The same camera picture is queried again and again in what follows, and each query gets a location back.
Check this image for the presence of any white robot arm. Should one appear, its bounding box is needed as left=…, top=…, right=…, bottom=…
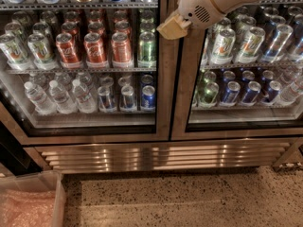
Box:
left=157, top=0, right=260, bottom=40

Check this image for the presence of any clear plastic bin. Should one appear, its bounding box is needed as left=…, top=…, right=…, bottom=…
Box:
left=0, top=171, right=66, bottom=227

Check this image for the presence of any right fridge left 7up can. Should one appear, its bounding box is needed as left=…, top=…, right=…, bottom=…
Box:
left=210, top=28, right=236, bottom=64

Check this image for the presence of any steel fridge vent grille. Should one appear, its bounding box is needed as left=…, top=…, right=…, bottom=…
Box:
left=26, top=136, right=302, bottom=174

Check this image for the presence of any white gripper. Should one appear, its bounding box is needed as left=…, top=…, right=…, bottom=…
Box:
left=156, top=0, right=226, bottom=40

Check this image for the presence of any red bull can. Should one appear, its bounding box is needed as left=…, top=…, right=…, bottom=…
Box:
left=120, top=85, right=136, bottom=112
left=98, top=86, right=116, bottom=113

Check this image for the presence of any middle water bottle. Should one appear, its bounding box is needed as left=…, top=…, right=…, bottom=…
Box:
left=49, top=80, right=77, bottom=114

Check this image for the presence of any green soda can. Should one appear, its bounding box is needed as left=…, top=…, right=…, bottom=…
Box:
left=137, top=32, right=156, bottom=68

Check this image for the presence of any front left coca-cola can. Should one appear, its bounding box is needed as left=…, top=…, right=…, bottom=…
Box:
left=56, top=33, right=81, bottom=68

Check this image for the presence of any left red bull can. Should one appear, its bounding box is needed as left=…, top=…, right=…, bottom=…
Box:
left=98, top=86, right=116, bottom=113

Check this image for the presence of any front middle coca-cola can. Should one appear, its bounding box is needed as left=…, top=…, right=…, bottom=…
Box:
left=83, top=32, right=109, bottom=68

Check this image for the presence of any coca-cola can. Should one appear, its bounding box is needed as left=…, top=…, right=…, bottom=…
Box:
left=111, top=32, right=133, bottom=68
left=56, top=33, right=81, bottom=68
left=83, top=32, right=109, bottom=68

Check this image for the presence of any middle red bull can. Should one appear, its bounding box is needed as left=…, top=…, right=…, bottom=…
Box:
left=120, top=85, right=136, bottom=112

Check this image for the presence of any fridge 7up can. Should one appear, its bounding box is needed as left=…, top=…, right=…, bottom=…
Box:
left=234, top=26, right=265, bottom=64
left=210, top=28, right=236, bottom=64

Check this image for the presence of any fridge blue can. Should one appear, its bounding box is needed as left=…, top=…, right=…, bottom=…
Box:
left=260, top=80, right=282, bottom=106
left=220, top=81, right=241, bottom=105
left=241, top=81, right=261, bottom=106

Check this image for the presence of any blue pepsi can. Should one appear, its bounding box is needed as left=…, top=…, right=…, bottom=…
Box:
left=141, top=85, right=155, bottom=111

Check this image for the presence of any left water bottle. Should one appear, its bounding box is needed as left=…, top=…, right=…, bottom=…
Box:
left=24, top=81, right=57, bottom=115

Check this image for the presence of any front left 7up can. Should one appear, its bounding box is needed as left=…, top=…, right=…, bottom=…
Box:
left=0, top=34, right=31, bottom=71

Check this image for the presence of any pink bubble wrap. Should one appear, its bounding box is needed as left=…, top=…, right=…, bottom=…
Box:
left=0, top=190, right=56, bottom=227

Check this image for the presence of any right fridge left blue can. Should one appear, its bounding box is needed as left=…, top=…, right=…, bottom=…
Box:
left=220, top=81, right=241, bottom=105

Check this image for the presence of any glass fridge door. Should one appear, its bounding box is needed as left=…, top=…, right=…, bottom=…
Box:
left=0, top=0, right=177, bottom=146
left=172, top=0, right=303, bottom=140

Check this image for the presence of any right fridge water bottle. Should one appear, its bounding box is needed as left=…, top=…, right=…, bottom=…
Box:
left=278, top=76, right=303, bottom=106

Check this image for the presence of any right fridge green can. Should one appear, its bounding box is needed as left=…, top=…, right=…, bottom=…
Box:
left=199, top=82, right=219, bottom=108

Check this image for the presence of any front right coca-cola can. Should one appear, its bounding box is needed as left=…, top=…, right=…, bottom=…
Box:
left=111, top=32, right=133, bottom=68

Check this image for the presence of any silver blue tall can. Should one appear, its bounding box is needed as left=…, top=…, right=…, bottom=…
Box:
left=260, top=24, right=294, bottom=63

